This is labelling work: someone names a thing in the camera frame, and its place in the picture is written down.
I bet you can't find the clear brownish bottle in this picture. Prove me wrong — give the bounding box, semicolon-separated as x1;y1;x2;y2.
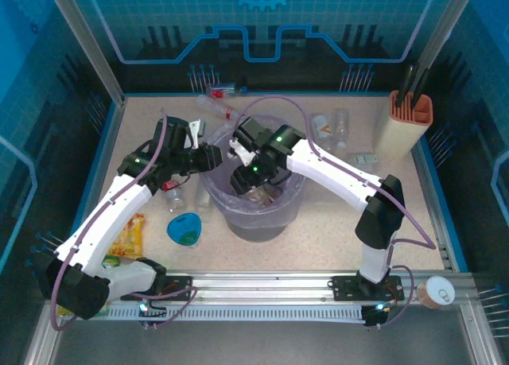
248;184;286;205

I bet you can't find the clear rectangular bottle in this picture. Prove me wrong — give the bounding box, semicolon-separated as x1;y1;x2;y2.
194;177;212;211

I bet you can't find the small bottle red label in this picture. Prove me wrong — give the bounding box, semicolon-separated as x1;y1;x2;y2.
165;180;188;213

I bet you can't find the clear plastic trash bin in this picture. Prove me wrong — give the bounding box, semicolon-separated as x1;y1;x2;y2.
198;114;308;227

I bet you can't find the grey waste bin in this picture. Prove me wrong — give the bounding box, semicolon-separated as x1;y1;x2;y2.
223;204;300;243

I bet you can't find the crushed clear bottle red cap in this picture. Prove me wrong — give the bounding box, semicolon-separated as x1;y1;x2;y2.
196;95;242;122

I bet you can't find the red blue label bottle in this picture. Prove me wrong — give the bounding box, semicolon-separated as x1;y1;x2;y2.
206;82;248;99

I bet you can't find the clear plastic bottle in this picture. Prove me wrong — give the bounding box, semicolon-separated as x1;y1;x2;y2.
332;108;351;151

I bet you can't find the blue plastic bowl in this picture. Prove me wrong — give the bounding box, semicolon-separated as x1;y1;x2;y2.
166;212;203;247

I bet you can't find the yellow snack bag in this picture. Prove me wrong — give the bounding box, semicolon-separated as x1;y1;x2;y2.
107;212;146;261

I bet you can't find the green yellow candy bag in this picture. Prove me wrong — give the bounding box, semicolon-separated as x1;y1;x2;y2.
57;254;122;318

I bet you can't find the beige orange knife block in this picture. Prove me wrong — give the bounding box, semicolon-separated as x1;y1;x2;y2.
373;89;434;161

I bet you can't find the black left connector box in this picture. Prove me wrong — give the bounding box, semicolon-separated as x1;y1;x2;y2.
138;299;168;330

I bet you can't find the black connector box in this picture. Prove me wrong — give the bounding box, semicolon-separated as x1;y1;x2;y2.
363;302;390;329
138;299;168;330

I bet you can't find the black right connector box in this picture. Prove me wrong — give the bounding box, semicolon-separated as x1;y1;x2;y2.
363;302;390;329

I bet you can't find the paper coffee cup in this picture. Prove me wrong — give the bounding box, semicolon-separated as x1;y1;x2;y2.
416;276;457;310

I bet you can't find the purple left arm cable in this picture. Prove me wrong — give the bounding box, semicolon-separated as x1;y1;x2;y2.
49;108;170;332

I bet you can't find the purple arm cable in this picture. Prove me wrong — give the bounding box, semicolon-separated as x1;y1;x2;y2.
237;95;437;270
49;108;170;332

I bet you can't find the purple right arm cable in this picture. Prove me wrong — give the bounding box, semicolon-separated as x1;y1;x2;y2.
237;95;437;270

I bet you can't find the aluminium mounting rail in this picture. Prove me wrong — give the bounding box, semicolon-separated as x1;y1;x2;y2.
51;270;476;307

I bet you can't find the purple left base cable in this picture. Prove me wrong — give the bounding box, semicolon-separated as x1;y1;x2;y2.
129;285;199;328

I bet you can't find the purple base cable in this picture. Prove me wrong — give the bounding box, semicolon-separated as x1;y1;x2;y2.
379;264;418;328
129;285;199;328

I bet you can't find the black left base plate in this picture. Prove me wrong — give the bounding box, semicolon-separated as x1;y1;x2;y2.
121;275;194;302

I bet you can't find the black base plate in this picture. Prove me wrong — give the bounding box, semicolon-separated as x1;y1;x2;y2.
332;275;405;302
121;275;194;302

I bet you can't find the white slotted cable duct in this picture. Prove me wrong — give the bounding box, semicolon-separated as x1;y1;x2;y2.
107;305;367;322

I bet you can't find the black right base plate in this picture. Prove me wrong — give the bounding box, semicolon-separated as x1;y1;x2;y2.
332;275;405;302

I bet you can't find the black handled knife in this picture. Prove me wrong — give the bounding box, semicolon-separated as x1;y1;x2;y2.
396;62;421;103
411;67;431;107

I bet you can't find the aluminium frame post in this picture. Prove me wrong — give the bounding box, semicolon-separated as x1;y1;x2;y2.
44;0;127;106
417;0;480;70

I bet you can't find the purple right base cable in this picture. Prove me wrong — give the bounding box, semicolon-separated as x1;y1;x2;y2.
379;264;418;328

